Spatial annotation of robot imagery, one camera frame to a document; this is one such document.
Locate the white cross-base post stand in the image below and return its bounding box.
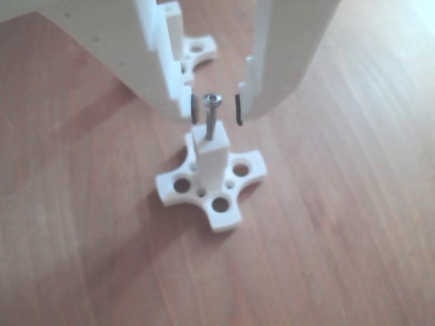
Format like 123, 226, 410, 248
158, 1, 219, 86
155, 122, 270, 234

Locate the silver metal screw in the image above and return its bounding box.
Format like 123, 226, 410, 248
202, 92, 224, 141

